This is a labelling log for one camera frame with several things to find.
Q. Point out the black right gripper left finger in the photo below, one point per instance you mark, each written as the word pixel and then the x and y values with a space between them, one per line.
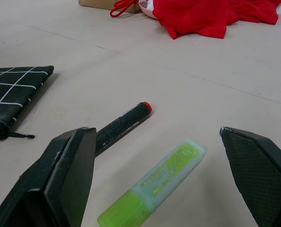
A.
pixel 57 179

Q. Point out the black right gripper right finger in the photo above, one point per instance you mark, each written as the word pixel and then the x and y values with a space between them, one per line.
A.
pixel 256 175

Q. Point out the black grid pencil pouch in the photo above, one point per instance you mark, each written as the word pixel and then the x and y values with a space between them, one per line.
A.
pixel 10 94

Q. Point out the black marker with red cap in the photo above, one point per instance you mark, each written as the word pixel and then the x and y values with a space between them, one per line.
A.
pixel 124 123

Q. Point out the green highlighter pen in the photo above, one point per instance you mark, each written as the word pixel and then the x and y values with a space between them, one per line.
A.
pixel 154 179

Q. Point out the red cloth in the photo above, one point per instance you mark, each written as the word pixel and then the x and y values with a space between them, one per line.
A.
pixel 209 15

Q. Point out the brown cardboard box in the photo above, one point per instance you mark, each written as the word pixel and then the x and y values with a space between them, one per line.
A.
pixel 100 4

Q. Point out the pink round object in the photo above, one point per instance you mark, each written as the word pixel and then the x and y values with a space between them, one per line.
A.
pixel 147 10

